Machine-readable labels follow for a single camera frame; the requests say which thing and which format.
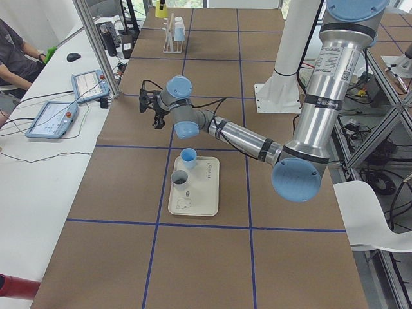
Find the far blue teach pendant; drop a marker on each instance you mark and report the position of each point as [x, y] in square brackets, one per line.
[89, 86]

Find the light blue plastic cup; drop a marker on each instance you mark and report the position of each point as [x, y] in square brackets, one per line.
[179, 34]

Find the seated person dark shirt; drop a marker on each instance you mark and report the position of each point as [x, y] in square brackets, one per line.
[21, 63]

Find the white chair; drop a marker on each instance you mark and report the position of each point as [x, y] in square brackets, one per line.
[364, 220]

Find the near blue teach pendant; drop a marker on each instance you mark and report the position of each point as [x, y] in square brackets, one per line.
[53, 120]

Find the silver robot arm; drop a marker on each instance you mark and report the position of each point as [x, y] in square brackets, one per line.
[320, 46]

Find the white wire cup rack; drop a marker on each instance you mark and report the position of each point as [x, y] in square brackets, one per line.
[170, 46]

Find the red cylinder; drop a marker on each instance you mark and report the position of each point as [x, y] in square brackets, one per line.
[18, 288]

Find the black computer mouse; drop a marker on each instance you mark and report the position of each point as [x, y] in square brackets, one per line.
[73, 57]

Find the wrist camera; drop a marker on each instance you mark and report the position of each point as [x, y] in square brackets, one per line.
[144, 100]

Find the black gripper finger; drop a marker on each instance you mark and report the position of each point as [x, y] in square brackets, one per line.
[159, 123]

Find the cream plastic tray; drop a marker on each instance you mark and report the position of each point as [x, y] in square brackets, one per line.
[201, 197]

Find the aluminium frame post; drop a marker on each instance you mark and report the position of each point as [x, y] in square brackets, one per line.
[95, 42]

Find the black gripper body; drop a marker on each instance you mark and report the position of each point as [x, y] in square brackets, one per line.
[158, 112]

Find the pale green plastic cup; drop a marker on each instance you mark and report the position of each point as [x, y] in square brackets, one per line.
[178, 22]

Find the grey plastic cup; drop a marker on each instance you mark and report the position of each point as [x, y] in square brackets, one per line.
[179, 179]

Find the black water bottle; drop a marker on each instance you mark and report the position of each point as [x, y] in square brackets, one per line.
[108, 40]

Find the blue teach pendant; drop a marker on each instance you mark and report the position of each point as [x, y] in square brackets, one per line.
[89, 86]
[53, 120]

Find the yellow plastic cup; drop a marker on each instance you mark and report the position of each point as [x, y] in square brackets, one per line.
[161, 10]

